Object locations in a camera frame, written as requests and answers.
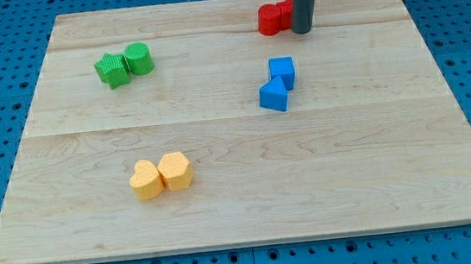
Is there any blue cube block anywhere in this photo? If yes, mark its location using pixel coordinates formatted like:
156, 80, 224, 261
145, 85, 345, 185
267, 56, 296, 91

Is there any blue triangle block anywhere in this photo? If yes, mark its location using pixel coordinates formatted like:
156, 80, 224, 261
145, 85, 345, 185
259, 77, 288, 112

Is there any yellow hexagon block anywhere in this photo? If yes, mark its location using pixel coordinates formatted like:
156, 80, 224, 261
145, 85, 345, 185
157, 151, 194, 191

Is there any light wooden board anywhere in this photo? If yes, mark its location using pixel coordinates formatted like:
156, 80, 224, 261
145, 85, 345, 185
0, 0, 471, 264

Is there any yellow heart block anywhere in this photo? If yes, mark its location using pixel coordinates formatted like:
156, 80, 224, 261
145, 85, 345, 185
129, 160, 165, 201

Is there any red cylinder block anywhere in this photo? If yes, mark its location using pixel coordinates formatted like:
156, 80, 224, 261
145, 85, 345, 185
257, 3, 282, 36

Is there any green cylinder block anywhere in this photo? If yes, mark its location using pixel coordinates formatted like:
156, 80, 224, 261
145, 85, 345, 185
124, 41, 154, 76

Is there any red star block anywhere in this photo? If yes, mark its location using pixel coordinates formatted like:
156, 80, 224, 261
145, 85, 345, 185
276, 0, 293, 30

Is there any green star block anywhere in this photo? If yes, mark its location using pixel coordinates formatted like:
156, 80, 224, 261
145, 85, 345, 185
94, 53, 131, 89

